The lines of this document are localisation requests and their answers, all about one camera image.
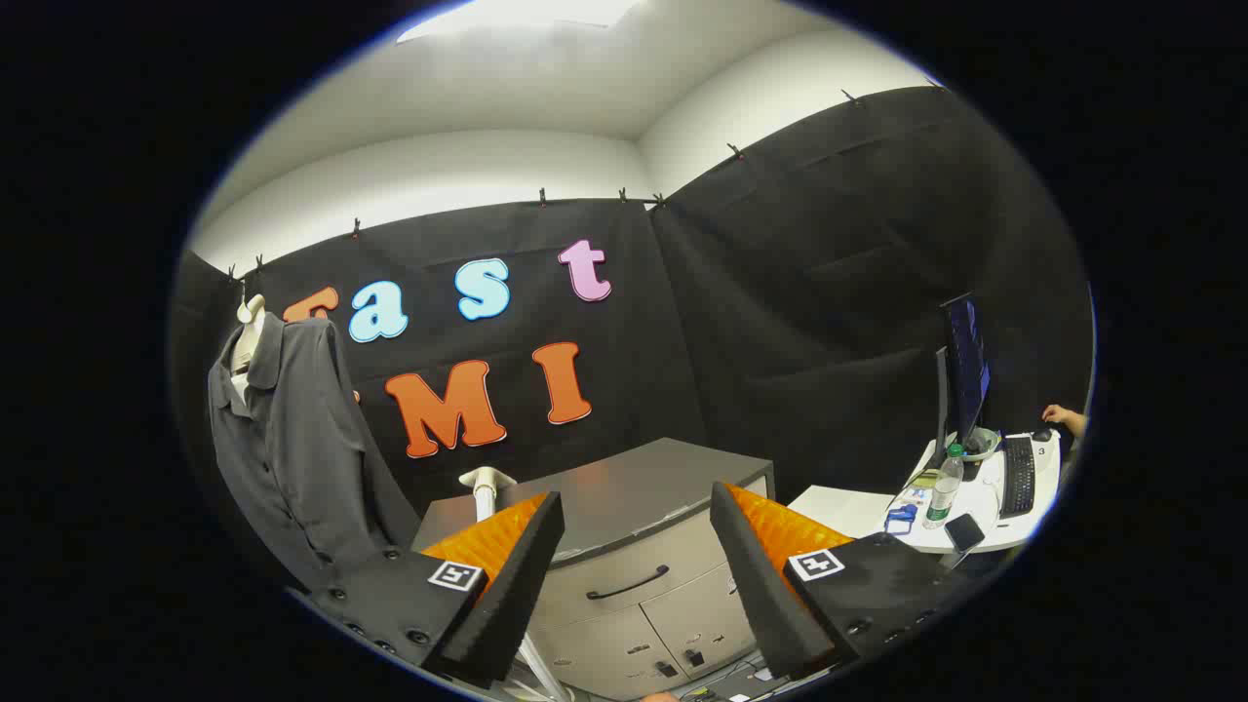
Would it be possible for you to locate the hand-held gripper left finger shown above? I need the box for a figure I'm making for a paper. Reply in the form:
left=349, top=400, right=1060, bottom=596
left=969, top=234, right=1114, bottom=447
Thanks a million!
left=310, top=490, right=566, bottom=689

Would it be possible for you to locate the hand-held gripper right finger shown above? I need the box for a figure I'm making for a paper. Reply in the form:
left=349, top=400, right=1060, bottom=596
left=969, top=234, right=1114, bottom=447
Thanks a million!
left=709, top=481, right=966, bottom=683

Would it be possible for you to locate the dark grey button shirt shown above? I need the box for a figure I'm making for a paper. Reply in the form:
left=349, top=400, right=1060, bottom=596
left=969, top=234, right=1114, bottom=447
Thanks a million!
left=207, top=314, right=422, bottom=593

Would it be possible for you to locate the white office desk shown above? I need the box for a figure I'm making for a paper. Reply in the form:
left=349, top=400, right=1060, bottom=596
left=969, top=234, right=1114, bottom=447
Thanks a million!
left=788, top=429, right=1064, bottom=557

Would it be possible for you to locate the grey drawer cabinet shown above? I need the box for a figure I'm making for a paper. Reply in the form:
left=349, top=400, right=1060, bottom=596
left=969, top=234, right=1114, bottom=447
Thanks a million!
left=411, top=437, right=781, bottom=701

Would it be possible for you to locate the clear plastic water bottle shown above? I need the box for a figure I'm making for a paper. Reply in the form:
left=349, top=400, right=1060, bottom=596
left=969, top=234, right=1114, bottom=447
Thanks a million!
left=923, top=444, right=966, bottom=530

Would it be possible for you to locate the black keyboard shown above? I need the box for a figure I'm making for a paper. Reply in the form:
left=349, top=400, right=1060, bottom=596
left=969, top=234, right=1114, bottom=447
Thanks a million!
left=1000, top=436, right=1036, bottom=520

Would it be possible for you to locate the black computer monitor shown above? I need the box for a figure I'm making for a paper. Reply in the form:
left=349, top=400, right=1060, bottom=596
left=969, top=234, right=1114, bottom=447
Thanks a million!
left=935, top=292, right=995, bottom=459

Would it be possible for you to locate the white mannequin torso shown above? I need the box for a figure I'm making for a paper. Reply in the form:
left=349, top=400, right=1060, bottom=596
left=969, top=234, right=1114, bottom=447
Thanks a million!
left=235, top=293, right=267, bottom=407

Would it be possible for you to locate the row of black cloth clips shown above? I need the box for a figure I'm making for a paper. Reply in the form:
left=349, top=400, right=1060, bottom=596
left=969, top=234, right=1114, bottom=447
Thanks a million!
left=226, top=88, right=864, bottom=284

